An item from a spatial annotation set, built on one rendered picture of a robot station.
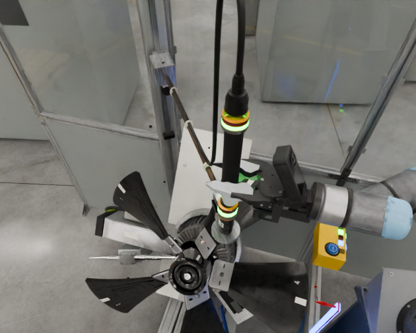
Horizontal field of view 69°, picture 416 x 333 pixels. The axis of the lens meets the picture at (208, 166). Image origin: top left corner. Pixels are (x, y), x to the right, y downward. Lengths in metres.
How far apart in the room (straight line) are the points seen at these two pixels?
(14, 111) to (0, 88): 0.24
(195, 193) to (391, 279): 0.71
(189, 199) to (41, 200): 1.95
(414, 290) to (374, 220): 0.63
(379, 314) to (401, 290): 0.10
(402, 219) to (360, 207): 0.07
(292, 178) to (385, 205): 0.17
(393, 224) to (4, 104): 3.09
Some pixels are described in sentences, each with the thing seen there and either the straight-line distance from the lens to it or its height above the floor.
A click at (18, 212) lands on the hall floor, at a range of 2.96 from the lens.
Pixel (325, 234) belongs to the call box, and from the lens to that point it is 1.28.
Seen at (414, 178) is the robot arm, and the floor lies 1.64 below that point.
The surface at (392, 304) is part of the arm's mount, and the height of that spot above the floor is 1.11.
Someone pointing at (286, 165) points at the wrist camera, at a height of 1.75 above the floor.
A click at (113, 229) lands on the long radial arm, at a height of 1.12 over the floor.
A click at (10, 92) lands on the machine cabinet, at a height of 0.61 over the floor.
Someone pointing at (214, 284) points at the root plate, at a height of 1.18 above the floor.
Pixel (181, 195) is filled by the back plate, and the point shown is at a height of 1.16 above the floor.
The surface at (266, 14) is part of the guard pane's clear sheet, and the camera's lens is 1.18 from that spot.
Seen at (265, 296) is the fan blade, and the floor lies 1.19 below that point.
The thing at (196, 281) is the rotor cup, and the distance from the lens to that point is 0.96.
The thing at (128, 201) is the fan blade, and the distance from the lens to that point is 1.02.
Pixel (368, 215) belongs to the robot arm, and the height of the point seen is 1.67.
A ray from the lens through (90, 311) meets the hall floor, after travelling 2.33.
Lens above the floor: 2.12
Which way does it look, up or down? 48 degrees down
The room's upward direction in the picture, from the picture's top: straight up
